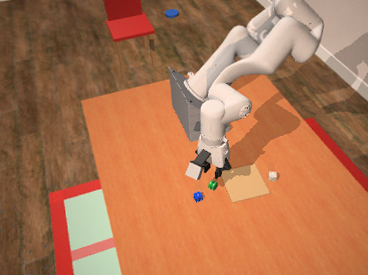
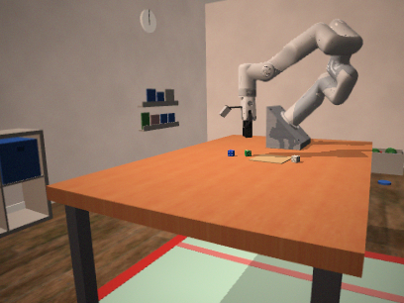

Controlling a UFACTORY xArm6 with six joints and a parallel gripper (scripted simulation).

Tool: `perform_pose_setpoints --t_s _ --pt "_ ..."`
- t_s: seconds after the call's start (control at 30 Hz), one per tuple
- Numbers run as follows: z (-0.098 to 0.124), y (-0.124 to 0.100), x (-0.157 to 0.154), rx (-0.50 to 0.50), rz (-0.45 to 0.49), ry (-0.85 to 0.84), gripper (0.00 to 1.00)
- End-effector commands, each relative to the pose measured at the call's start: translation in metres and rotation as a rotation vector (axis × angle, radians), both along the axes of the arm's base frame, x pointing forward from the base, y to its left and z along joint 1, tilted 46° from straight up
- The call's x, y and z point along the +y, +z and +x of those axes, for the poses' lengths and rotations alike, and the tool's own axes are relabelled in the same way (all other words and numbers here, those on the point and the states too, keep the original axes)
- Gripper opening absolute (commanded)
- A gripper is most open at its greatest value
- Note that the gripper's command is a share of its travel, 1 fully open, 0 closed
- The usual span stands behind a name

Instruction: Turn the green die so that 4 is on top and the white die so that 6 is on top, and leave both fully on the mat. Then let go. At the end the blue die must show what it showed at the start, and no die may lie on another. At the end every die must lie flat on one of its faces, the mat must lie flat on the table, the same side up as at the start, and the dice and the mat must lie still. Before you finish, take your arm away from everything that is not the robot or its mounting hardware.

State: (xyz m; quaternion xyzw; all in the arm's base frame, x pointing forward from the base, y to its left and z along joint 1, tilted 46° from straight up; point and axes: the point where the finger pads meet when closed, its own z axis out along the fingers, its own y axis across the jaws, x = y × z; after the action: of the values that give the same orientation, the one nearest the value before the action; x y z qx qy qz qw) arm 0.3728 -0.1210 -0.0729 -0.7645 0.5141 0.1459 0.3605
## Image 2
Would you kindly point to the tan mat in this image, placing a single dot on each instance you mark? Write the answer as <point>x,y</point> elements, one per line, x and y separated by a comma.
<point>271,158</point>

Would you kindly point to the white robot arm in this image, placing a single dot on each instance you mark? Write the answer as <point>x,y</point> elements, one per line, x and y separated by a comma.
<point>320,36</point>

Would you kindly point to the white die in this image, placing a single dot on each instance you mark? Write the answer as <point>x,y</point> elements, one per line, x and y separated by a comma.
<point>295,158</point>

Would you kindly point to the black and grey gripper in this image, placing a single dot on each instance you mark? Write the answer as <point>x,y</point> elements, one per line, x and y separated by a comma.
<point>248,114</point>

